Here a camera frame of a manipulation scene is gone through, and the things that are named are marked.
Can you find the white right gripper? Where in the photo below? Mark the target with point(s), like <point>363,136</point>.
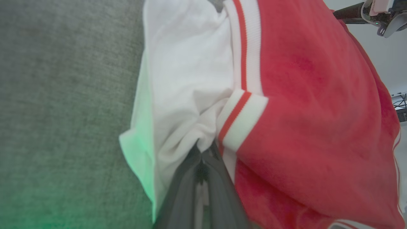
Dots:
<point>389,16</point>

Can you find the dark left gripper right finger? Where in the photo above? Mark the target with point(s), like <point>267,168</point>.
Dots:
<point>222,203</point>

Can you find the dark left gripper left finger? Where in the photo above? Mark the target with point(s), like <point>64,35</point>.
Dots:
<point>181,203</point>

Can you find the red and white garment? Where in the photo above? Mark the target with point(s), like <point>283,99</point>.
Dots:
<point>302,111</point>

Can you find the grey fabric sofa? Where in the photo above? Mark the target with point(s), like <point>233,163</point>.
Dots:
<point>63,95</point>

